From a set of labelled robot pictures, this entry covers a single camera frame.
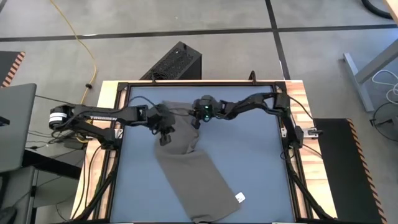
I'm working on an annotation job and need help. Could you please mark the black computer tower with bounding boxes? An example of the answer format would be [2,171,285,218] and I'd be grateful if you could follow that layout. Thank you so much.
[139,40,203,81]

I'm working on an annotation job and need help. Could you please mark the yellow power cable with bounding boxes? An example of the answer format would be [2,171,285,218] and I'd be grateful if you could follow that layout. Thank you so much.
[49,0,98,106]

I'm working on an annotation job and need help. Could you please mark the grey-brown terry towel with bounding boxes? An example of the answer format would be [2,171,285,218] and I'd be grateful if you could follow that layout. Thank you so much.
[154,100,246,223]

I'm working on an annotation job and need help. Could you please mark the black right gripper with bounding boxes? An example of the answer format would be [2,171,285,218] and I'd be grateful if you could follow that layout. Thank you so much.
[190,96,224,130]

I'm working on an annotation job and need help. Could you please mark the grey desk surface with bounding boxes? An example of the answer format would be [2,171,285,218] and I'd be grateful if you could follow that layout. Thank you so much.
[0,83,37,174]

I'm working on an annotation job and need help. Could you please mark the black table frame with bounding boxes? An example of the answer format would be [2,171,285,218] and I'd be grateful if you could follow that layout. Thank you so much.
[70,80,338,224]

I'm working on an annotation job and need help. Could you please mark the black hose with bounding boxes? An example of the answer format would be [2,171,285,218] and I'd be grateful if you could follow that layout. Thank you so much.
[360,0,395,21]

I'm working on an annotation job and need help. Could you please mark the grey table leg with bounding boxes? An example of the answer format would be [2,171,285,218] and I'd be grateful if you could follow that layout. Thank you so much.
[343,39,398,113]

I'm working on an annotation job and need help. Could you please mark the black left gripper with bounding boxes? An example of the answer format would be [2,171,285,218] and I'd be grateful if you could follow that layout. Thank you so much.
[148,104,177,146]

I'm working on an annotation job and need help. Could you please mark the white cable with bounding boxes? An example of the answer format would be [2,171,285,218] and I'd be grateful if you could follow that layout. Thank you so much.
[371,69,398,106]

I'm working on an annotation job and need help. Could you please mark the black mat orange stripes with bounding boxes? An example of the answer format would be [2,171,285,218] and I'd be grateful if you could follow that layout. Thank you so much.
[0,50,26,88]
[313,118,388,224]

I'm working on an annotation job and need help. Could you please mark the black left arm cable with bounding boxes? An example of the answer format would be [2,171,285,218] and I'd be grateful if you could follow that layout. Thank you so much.
[127,95,158,110]

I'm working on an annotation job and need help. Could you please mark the silver metal bracket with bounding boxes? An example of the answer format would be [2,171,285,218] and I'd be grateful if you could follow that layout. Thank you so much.
[280,126,320,138]

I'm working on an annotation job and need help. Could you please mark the black floor cable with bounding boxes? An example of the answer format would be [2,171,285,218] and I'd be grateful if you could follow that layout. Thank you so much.
[369,101,398,152]

